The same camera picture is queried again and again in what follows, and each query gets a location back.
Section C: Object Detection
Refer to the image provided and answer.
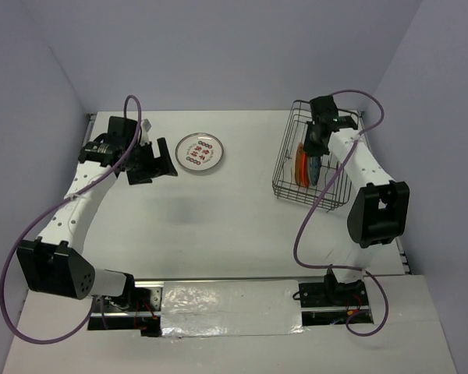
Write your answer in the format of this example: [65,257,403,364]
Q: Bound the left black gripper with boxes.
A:
[124,137,177,186]

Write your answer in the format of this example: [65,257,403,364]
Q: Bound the dark blue plate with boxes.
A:
[308,156,321,186]

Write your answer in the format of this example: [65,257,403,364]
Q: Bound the orange plate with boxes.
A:
[295,143,310,188]

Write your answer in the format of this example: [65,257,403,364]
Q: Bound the white plate red characters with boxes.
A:
[175,132,225,173]

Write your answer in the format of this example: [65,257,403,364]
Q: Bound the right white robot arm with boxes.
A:
[292,90,410,305]

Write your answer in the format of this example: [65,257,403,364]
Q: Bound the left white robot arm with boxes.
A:
[16,116,177,311]

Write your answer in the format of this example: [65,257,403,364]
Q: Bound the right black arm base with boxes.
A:
[292,275,373,326]

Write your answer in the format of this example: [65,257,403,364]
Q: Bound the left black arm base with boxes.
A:
[87,287,163,337]

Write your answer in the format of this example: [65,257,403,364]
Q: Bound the silver foil sheet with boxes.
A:
[161,280,303,337]

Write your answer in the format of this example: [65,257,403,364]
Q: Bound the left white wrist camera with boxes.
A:
[140,118,151,145]

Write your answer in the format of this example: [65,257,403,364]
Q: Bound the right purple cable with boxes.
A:
[293,90,389,337]

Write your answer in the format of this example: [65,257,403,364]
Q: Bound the purple cable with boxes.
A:
[293,90,389,337]
[0,94,144,344]

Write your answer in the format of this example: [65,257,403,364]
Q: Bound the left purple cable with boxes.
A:
[0,94,144,344]

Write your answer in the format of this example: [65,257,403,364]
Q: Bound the grey wire dish rack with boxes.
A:
[271,100,340,206]

